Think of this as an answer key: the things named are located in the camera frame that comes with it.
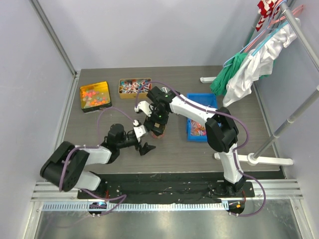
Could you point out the silver metal scoop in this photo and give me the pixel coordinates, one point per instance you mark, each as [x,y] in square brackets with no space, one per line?
[165,89]

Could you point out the white clothes rack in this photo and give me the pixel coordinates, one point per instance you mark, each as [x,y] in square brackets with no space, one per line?
[291,93]

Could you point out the red white garment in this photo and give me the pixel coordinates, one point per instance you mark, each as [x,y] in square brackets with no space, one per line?
[267,10]

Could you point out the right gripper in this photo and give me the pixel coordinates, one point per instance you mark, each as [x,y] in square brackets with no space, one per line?
[150,122]

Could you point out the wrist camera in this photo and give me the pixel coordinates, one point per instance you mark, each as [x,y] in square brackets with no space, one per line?
[144,107]
[139,130]

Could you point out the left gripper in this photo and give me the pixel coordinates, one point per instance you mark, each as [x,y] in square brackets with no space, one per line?
[142,150]

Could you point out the gold tin of lollipops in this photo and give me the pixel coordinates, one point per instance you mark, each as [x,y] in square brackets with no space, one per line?
[128,88]

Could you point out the green garment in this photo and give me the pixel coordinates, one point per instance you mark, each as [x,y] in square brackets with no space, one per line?
[218,86]

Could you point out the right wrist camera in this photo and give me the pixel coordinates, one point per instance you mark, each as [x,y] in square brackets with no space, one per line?
[144,107]

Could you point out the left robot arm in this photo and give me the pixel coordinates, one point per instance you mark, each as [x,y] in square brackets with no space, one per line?
[65,167]

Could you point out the gold tin of star candies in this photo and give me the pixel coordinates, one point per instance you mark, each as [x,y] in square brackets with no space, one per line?
[94,97]

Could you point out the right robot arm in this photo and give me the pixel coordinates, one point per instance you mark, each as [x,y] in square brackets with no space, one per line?
[221,130]

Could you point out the blue plastic bin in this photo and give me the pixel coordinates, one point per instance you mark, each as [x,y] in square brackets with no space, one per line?
[195,131]

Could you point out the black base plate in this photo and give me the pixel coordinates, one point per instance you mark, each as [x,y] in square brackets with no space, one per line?
[167,188]

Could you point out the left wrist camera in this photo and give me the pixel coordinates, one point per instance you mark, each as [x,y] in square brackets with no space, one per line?
[139,130]

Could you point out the beige jar lid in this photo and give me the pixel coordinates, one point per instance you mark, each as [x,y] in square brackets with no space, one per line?
[158,128]

